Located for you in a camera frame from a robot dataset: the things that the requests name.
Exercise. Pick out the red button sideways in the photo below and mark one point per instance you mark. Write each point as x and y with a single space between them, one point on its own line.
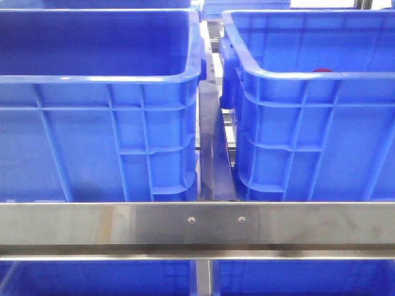
322 70

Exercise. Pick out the left blue plastic bin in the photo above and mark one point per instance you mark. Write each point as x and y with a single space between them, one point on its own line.
99 105

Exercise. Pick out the blue plastic bin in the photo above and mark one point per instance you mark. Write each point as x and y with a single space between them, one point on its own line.
99 105
306 136

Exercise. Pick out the right blue plastic bin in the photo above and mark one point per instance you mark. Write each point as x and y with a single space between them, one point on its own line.
306 136

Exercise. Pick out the lower right blue bin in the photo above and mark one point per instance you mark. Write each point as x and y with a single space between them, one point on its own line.
304 277

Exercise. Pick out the rear right blue bin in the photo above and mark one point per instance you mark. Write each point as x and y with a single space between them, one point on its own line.
212 9

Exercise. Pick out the rear left blue bin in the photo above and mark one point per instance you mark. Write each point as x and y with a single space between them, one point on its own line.
121 4

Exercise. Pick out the lower left blue bin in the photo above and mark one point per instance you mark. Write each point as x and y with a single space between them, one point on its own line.
101 278

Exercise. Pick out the steel centre divider rail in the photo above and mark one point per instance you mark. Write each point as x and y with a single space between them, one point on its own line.
215 169

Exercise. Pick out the right rail screw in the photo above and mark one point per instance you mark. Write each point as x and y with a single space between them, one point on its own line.
241 219

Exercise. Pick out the steel rack front rail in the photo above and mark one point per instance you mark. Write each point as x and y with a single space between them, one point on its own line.
161 231

